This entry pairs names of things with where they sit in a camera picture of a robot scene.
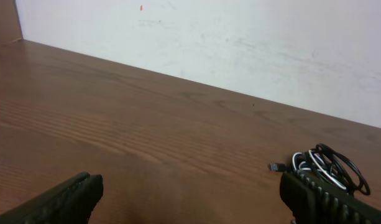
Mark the black USB cable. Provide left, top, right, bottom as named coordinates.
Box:
left=269, top=143, right=371, bottom=196

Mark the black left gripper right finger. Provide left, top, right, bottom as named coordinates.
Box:
left=280, top=171, right=381, bottom=224

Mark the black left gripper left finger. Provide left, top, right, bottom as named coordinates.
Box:
left=0, top=172, right=103, bottom=224

